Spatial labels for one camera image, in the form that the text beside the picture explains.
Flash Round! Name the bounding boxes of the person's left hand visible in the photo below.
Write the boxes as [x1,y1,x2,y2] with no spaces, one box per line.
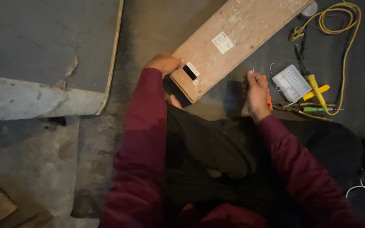
[144,52,185,110]

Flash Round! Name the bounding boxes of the person's right hand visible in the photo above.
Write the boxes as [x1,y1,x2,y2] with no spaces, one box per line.
[243,70,272,125]

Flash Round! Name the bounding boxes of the orange tool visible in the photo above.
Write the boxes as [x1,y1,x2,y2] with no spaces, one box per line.
[262,75,274,111]

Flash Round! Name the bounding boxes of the brown board with white labels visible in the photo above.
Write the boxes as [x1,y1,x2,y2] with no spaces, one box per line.
[163,0,315,108]

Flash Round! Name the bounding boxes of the white plastic compartment box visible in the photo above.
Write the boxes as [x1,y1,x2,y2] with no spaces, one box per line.
[271,64,312,103]

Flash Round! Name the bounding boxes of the yellow soldering iron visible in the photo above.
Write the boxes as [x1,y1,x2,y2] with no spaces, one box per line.
[294,44,329,111]

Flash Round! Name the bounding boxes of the person's black trousers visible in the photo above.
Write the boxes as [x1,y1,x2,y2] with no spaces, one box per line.
[164,104,365,228]

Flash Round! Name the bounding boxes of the clear round lid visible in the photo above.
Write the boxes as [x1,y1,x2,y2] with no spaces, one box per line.
[300,1,319,18]

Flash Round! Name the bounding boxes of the large grey panel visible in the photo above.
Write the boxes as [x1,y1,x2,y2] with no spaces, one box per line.
[0,0,125,123]

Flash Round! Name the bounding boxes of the green handled screwdriver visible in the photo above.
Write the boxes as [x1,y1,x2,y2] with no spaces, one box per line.
[302,106,345,113]

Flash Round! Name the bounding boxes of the yellow cable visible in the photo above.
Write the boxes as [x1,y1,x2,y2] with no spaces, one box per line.
[289,2,362,116]

